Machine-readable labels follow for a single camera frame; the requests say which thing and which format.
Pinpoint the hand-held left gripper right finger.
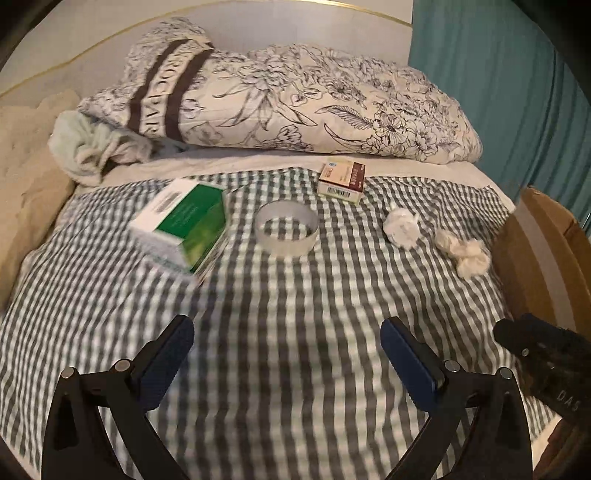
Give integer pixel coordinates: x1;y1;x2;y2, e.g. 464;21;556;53
380;316;532;480

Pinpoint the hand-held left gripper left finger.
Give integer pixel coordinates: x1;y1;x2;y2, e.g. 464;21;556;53
41;315;195;480

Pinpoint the small brown medicine box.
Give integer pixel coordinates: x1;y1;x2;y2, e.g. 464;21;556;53
317;157;366;205

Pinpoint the beige blanket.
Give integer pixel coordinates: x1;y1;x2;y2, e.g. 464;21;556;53
0;90;81;310

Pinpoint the round white tissue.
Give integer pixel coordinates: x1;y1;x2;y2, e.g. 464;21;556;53
383;208;420;249

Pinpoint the floral white duvet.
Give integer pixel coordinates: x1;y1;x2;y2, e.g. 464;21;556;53
78;17;483;166

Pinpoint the white headboard with gold trim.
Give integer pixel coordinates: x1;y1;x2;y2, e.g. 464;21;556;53
0;0;414;116

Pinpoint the green and white box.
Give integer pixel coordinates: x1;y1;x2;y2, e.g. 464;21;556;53
128;178;230;276

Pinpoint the clear tape roll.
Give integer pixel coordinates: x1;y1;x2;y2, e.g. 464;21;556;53
255;202;319;257

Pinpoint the grey checked blanket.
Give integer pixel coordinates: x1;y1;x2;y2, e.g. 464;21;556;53
0;166;555;480

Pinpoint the long white tissue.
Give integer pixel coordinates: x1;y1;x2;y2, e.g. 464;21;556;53
435;229;491;280

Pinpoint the brown cardboard box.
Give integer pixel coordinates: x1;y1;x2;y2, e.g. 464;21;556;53
492;186;591;480

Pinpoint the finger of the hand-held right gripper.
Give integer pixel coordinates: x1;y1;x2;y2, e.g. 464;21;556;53
492;313;551;359

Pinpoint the teal curtain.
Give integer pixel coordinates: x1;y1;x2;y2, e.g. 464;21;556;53
409;0;591;217

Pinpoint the pale green cloth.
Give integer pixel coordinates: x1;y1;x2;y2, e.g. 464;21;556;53
48;111;188;188

